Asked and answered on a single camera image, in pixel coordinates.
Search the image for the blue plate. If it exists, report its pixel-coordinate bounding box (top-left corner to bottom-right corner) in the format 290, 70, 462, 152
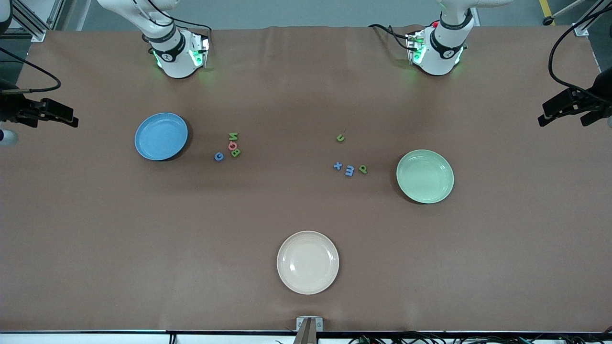
134, 112, 189, 161

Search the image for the green plate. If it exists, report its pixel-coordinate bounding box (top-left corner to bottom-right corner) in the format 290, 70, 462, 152
396, 149, 455, 204

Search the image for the cream plate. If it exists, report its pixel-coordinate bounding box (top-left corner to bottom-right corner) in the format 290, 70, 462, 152
277, 231, 339, 295

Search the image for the metal stand leg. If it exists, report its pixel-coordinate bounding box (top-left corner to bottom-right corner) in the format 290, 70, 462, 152
543, 0, 591, 26

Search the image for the silver base connector box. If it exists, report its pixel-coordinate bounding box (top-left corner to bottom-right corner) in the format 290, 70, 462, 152
405, 30, 427, 66
188, 32, 211, 68

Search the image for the brown table mat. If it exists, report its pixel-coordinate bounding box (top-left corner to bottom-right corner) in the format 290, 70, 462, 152
0, 25, 612, 333

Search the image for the aluminium frame extrusion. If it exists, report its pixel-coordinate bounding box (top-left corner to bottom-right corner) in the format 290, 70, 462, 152
0, 0, 65, 42
573, 0, 608, 37

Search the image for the silver metal bracket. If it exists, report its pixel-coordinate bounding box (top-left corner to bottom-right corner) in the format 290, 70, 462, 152
296, 316, 324, 332

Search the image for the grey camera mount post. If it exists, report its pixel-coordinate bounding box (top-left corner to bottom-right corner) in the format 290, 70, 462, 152
293, 319, 318, 344

